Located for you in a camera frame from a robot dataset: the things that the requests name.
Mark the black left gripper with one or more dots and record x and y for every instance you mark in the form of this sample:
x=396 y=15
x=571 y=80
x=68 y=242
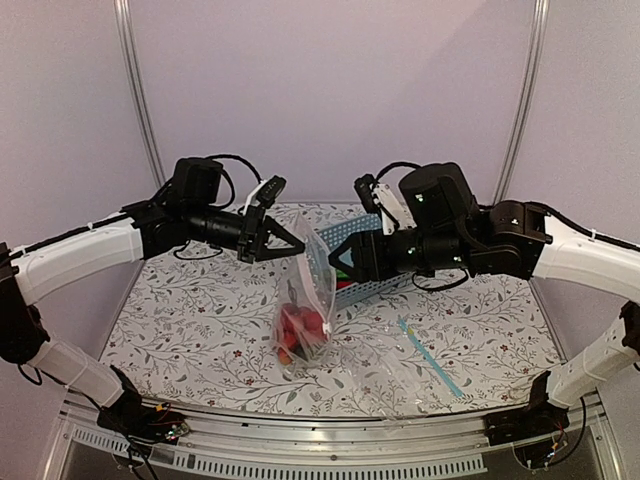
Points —
x=253 y=220

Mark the front aluminium rail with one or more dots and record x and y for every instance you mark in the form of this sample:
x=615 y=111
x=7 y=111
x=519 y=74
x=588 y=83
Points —
x=229 y=444

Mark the red chili pepper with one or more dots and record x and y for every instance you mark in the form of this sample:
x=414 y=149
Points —
x=342 y=284

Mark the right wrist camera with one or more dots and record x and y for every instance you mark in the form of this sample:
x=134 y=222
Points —
x=378 y=198

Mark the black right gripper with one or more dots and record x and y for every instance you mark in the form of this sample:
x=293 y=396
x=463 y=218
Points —
x=366 y=251

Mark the floral patterned table mat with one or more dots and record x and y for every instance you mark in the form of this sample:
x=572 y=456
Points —
x=198 y=331

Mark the left aluminium frame post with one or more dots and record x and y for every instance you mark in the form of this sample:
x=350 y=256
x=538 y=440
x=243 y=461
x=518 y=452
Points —
x=125 y=27

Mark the right aluminium frame post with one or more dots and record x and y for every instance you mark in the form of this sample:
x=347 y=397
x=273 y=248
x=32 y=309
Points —
x=526 y=95

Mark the clear pink zipper bag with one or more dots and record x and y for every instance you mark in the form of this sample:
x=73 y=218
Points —
x=315 y=282

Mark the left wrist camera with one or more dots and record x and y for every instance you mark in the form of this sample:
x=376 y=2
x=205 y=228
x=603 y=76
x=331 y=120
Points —
x=264 y=194

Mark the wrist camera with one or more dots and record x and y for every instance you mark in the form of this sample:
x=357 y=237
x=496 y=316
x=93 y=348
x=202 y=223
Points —
x=378 y=198
x=264 y=194

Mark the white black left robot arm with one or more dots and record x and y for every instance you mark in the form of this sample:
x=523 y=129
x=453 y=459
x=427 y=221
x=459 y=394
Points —
x=183 y=210

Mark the light blue plastic basket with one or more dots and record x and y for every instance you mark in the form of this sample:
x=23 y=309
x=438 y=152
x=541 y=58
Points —
x=349 y=291

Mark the red lychee fruit bunch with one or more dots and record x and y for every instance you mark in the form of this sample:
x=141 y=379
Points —
x=299 y=330

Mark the clear blue zipper bag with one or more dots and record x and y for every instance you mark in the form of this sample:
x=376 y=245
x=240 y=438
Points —
x=396 y=377

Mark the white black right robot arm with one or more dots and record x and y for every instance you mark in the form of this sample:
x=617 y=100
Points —
x=435 y=223

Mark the small circuit board with wires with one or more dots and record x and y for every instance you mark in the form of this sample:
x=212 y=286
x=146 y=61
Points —
x=167 y=425

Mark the aluminium frame post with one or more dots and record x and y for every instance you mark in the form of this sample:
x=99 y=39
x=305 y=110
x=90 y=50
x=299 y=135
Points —
x=526 y=95
x=125 y=27

